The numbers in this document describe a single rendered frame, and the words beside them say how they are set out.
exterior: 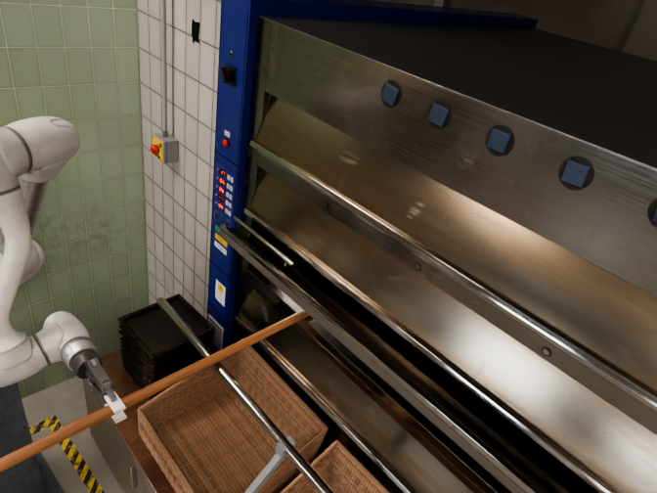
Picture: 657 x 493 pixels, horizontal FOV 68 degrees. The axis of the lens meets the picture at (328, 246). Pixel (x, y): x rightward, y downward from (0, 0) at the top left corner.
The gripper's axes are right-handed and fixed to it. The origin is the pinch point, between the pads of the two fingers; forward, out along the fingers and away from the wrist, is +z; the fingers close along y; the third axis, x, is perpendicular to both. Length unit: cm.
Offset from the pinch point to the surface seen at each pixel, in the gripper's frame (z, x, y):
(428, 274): 42, -67, -46
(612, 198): 72, -66, -84
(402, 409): 48, -67, 2
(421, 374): 52, -61, -21
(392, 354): 43, -60, -21
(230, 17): -51, -65, -88
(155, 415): -29, -26, 54
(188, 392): -29, -40, 50
